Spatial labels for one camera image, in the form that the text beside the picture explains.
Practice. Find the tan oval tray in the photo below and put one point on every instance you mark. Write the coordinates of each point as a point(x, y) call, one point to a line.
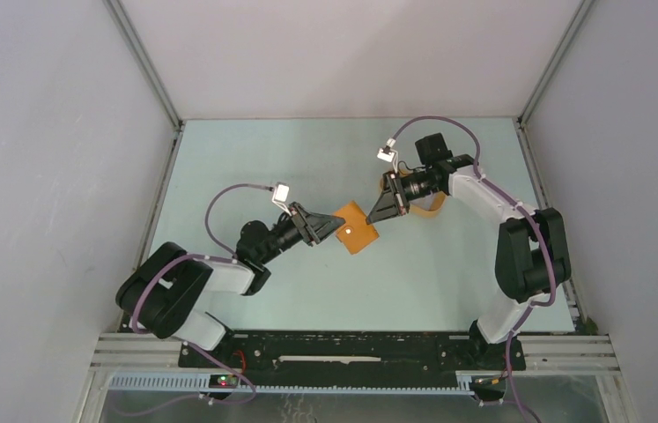
point(429, 207)

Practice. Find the aluminium frame rail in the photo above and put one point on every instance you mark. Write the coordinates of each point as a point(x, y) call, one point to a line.
point(120, 353)

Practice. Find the controller board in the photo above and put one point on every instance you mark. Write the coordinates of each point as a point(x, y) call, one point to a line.
point(489, 383)
point(224, 382)

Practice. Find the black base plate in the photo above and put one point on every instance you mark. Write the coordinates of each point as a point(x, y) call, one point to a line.
point(365, 359)

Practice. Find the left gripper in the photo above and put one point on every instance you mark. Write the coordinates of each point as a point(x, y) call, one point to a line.
point(314, 227)

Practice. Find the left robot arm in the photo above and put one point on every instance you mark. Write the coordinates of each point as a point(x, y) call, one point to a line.
point(164, 296)

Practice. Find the orange leather card holder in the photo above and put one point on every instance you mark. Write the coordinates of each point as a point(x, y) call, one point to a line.
point(355, 233)

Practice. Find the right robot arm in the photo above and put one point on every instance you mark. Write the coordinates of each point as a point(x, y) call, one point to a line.
point(531, 258)

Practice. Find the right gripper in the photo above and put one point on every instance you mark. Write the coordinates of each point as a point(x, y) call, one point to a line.
point(390, 204)

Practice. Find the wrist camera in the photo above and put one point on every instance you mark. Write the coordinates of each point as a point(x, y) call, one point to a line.
point(280, 193)
point(389, 154)

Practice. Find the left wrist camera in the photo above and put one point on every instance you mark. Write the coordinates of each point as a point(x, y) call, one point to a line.
point(280, 193)

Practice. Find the left controller board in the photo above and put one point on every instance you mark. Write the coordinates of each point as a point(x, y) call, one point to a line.
point(224, 382)

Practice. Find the right controller board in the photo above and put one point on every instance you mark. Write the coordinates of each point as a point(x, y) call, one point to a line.
point(489, 383)

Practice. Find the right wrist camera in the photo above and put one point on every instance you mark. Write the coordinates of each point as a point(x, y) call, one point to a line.
point(389, 154)

